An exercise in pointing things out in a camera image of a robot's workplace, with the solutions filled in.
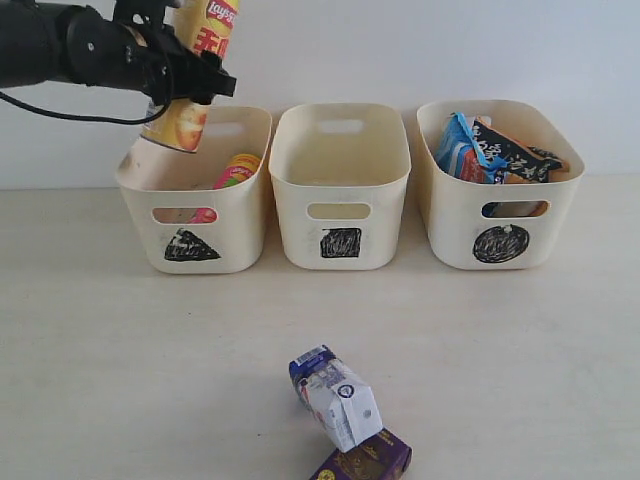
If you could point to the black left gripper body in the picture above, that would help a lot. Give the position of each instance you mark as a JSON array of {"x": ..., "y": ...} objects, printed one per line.
[{"x": 123, "y": 53}]

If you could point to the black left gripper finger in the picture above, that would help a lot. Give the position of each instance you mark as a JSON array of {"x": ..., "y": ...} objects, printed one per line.
[{"x": 187, "y": 75}]

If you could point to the yellow chips can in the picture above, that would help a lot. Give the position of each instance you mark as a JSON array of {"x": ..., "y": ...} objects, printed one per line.
[{"x": 200, "y": 26}]

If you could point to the pink chips can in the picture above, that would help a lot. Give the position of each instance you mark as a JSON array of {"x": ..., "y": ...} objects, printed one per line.
[{"x": 240, "y": 168}]

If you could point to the blue instant noodle packet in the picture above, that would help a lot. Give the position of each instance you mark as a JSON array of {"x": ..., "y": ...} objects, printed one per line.
[{"x": 460, "y": 155}]

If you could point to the orange instant noodle packet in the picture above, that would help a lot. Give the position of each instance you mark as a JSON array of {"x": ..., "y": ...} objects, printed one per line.
[{"x": 511, "y": 162}]

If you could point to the white purple milk carton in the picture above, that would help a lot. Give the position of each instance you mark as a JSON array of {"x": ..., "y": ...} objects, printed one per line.
[{"x": 338, "y": 399}]

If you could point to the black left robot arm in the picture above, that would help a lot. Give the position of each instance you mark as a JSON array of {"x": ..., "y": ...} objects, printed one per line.
[{"x": 31, "y": 44}]

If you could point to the cream bin triangle mark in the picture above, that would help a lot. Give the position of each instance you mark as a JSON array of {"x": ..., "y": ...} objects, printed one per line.
[{"x": 186, "y": 224}]

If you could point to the cream bin square mark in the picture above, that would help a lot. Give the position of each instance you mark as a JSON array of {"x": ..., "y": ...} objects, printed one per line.
[{"x": 339, "y": 173}]

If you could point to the cream bin circle mark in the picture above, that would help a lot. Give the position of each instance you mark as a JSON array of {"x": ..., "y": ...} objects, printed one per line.
[{"x": 481, "y": 227}]

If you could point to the purple carton box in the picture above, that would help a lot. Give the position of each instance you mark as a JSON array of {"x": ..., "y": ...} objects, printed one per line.
[{"x": 383, "y": 456}]

